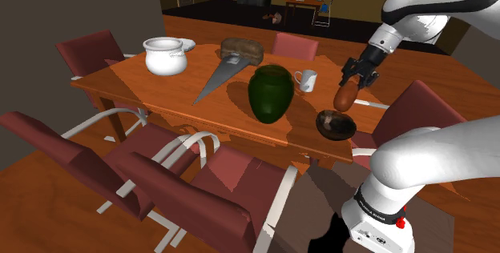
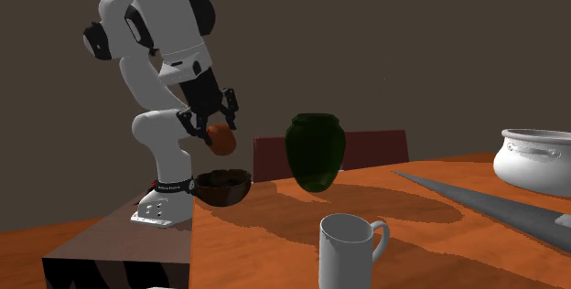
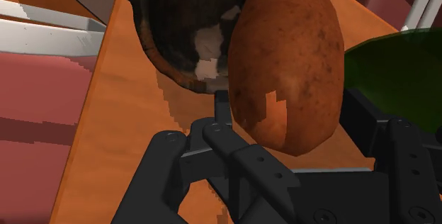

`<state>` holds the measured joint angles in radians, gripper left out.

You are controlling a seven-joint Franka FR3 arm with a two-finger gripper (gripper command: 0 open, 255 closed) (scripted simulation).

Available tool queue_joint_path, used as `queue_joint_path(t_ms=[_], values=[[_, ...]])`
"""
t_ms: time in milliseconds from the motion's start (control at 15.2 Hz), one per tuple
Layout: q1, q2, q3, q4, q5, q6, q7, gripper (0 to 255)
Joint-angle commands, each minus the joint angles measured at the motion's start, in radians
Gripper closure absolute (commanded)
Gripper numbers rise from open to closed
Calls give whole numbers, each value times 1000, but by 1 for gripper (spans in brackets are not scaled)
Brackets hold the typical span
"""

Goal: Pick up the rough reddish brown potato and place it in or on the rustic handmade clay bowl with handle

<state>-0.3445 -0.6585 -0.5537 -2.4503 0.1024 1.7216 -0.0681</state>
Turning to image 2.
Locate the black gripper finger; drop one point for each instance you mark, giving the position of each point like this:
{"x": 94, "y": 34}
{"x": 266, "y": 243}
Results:
{"x": 229, "y": 106}
{"x": 189, "y": 126}

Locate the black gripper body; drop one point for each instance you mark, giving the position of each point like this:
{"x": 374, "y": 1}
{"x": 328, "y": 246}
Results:
{"x": 203, "y": 92}

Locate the orange round fruit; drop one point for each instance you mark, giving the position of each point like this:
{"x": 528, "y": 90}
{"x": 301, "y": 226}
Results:
{"x": 221, "y": 140}

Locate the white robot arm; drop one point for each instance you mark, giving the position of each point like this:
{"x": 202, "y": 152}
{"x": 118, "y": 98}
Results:
{"x": 156, "y": 141}

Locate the dark brown bowl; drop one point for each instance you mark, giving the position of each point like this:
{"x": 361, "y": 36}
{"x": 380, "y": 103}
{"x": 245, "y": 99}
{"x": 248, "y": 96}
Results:
{"x": 222, "y": 188}

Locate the dark green vase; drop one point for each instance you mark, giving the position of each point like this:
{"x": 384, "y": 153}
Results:
{"x": 315, "y": 152}

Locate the brown patterned robot stand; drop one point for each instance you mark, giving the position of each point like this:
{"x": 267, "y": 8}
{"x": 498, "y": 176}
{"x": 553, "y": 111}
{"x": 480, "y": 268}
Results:
{"x": 120, "y": 248}

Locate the dark red chair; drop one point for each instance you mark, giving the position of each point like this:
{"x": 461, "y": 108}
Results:
{"x": 374, "y": 147}

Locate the white mug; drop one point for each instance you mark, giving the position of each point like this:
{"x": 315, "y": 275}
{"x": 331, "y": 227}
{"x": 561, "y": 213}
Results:
{"x": 345, "y": 252}

